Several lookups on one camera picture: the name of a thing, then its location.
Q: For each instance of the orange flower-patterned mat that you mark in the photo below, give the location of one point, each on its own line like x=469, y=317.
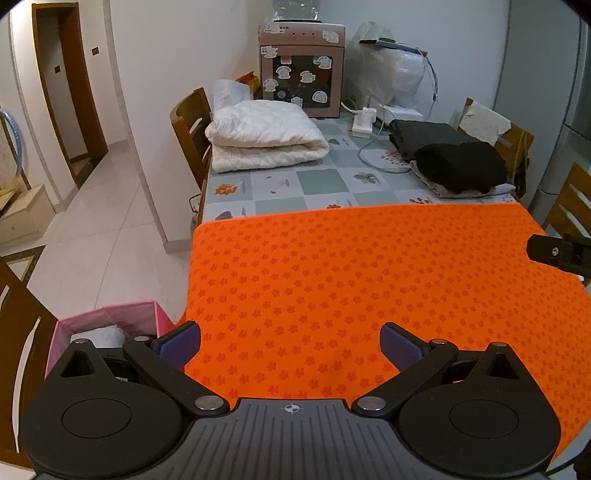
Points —
x=323, y=277

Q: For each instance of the folded black garment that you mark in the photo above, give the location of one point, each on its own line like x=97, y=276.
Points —
x=461, y=166

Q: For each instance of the orange snack bag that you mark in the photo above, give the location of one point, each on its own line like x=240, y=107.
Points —
x=249, y=83

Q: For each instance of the brown wooden doorway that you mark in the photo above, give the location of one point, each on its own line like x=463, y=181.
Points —
x=90, y=92

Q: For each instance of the brown wooden chair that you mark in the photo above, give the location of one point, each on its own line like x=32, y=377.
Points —
x=189, y=120
x=570, y=203
x=524, y=138
x=27, y=300

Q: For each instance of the pink fabric storage bin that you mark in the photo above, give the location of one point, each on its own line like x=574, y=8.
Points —
x=134, y=314

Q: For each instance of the white fluffy clothing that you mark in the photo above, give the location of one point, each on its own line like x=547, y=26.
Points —
x=101, y=336

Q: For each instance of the cream paper sheet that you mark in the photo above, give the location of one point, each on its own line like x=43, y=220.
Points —
x=482, y=122

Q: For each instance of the white folded quilt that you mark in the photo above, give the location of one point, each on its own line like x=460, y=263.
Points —
x=263, y=134

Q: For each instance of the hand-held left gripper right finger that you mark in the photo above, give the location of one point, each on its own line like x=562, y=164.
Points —
x=401, y=346

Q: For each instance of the beige low cabinet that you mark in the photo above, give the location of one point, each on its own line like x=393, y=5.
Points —
x=23, y=212

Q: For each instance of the pink cabinet with stickers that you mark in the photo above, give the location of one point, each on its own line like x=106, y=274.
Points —
x=300, y=50

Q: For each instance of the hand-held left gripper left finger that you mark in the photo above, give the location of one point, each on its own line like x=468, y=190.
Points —
x=182, y=344

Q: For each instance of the folded beige garment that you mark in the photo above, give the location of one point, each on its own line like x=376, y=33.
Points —
x=431, y=185

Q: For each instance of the white power adapter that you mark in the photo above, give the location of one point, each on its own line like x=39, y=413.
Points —
x=362, y=122

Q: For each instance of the blue hula hoop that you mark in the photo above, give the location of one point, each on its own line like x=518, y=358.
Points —
x=19, y=143

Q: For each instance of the folded dark olive garment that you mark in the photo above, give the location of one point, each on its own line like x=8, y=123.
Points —
x=415, y=136

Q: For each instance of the silver refrigerator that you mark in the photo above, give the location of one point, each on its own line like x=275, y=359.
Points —
x=545, y=92

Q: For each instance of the large white plastic bag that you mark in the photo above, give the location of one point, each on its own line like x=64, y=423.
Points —
x=388, y=69

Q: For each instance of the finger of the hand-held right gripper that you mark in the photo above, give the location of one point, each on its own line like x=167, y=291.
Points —
x=547, y=251

